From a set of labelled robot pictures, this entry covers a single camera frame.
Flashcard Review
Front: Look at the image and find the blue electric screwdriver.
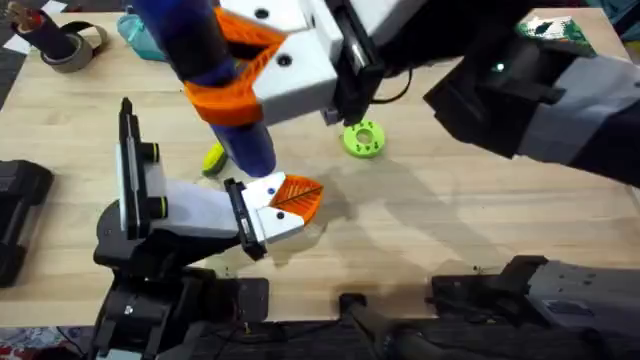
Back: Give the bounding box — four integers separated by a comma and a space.
130, 0, 278, 179

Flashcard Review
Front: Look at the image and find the yellow green toy vegetable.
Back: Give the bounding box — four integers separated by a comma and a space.
201, 142, 229, 177

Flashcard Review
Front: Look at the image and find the teal bucket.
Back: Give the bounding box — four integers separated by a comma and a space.
117, 5, 167, 64

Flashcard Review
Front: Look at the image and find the left black upright wrist plate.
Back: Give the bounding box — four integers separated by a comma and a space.
115, 97, 170, 241

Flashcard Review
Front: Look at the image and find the green disc with holes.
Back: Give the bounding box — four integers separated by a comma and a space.
342, 119, 387, 160

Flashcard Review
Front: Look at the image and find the green circuit board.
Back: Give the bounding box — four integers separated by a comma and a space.
516, 14, 598, 57

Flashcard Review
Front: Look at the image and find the black box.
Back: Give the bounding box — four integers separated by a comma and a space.
0, 159, 54, 289

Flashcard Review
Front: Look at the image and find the grey tape roll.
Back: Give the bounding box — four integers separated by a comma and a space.
40, 20, 109, 75

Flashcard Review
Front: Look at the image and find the black cable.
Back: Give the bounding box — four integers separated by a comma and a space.
369, 67, 414, 105

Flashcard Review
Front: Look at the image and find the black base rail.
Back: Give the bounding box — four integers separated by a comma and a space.
189, 292, 640, 360

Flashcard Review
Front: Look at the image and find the thick black cable stub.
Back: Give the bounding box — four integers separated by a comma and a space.
5, 1, 77, 61

